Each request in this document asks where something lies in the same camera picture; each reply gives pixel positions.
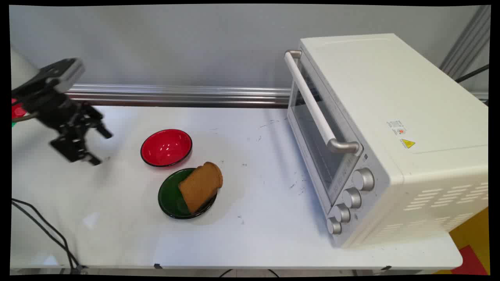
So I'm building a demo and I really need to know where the white toaster oven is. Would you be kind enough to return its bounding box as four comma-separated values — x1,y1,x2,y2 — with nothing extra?
286,33,489,249

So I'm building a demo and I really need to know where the aluminium frame post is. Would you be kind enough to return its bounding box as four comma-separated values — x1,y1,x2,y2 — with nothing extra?
439,5,491,79

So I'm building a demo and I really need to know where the aluminium rail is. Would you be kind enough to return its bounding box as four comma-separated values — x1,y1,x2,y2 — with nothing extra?
64,84,489,108

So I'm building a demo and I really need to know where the silver oven knob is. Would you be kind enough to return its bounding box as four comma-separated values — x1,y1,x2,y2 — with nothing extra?
343,187,362,209
327,217,343,235
333,204,351,224
353,168,375,191

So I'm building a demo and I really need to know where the red bowl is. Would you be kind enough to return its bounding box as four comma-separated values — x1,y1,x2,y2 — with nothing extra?
140,129,193,168

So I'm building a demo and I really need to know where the brown bread slice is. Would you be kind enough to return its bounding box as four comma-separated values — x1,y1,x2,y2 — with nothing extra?
178,162,223,214

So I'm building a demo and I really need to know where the white label sticker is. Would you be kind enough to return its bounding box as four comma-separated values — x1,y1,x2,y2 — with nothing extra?
386,119,407,136

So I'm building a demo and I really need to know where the green bowl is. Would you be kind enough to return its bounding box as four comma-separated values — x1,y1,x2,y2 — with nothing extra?
158,168,218,220

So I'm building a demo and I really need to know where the glass oven door with handle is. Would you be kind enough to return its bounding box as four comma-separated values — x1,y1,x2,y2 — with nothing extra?
284,49,364,207

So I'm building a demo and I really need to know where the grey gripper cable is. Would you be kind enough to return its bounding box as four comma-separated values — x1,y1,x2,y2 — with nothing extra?
12,112,40,124

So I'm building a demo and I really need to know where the black cable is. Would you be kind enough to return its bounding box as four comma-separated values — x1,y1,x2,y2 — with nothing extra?
11,202,75,270
455,64,490,84
11,198,80,270

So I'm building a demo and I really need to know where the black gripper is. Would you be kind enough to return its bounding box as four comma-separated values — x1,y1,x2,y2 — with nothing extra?
12,91,114,167

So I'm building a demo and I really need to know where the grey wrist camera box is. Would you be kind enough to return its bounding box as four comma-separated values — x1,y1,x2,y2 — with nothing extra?
37,58,86,94

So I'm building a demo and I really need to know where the red round button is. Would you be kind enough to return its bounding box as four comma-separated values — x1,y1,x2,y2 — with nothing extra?
11,98,29,120

